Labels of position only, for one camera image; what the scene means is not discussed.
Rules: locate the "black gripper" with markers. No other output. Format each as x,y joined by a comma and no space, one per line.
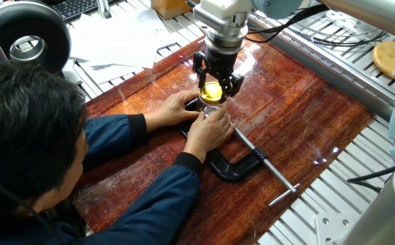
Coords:
221,61

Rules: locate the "yellow metal jar lid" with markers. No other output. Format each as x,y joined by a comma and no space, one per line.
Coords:
211,92

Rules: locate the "clear glass jar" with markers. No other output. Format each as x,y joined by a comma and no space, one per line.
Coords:
210,109

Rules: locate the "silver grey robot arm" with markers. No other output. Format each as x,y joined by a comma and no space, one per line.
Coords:
371,13

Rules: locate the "left forearm blue sleeve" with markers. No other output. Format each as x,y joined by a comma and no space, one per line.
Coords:
112,136

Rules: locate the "right forearm blue sleeve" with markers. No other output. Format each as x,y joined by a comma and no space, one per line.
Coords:
156,204

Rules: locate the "person's left hand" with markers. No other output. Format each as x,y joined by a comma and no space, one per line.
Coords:
173,110

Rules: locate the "person's right hand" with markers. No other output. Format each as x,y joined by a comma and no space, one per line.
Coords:
207,132

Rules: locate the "white wrist housing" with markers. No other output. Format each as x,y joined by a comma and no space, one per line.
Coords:
224,8

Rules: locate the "small cardboard box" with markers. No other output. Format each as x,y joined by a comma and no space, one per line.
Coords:
170,8

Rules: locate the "black iron C-clamp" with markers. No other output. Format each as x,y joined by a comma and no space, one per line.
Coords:
231,168

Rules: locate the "white paper sheets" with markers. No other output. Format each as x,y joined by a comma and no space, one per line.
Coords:
115,41

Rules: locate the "silver metal stand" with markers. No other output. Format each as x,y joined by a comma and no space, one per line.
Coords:
103,8

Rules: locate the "white round stand base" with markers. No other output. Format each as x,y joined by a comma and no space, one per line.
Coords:
337,16

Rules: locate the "black keyboard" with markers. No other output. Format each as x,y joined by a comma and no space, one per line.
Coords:
78,8

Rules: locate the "black round fan device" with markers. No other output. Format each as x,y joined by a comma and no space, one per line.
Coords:
56,34

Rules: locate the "round wooden disc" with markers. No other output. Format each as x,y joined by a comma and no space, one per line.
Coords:
391,64

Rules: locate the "silver robot mounting plate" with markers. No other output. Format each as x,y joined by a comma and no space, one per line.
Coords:
333,228

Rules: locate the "dark haired person's head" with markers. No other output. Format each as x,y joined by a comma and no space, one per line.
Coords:
24,129

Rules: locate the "blue jacket torso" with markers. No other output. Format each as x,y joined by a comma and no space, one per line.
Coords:
0,234

